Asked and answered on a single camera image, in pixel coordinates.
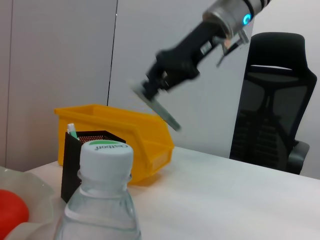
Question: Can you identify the black office chair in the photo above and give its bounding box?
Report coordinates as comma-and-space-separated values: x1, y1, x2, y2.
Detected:
229, 32, 318, 176

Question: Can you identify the clear green-label water bottle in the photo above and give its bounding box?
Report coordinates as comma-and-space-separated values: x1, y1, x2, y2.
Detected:
56, 141, 142, 240

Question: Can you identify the orange toy fruit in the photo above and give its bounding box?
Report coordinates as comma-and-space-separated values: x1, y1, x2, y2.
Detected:
0, 189, 30, 240

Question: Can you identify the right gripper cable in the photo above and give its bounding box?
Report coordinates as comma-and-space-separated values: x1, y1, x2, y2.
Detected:
216, 28, 251, 68

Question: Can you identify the grey marker pen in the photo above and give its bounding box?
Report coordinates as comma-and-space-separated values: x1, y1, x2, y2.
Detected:
129, 81, 182, 133

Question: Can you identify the pale green wavy fruit plate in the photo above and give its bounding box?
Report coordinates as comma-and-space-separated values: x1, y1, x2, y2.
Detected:
0, 166, 56, 240

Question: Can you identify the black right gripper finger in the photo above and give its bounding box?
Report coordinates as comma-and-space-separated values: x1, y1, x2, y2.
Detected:
143, 72, 161, 87
147, 77, 171, 100

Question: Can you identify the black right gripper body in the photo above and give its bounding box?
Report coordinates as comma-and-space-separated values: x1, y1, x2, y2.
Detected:
156, 21, 226, 91

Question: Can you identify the mint green pen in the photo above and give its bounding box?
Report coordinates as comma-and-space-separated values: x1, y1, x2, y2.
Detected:
66, 122, 81, 141

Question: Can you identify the yellow plastic bin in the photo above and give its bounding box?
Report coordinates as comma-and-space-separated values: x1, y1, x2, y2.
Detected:
54, 104, 175, 186

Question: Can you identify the black mesh pen holder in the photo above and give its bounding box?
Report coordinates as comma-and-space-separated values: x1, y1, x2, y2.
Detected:
61, 129, 127, 203

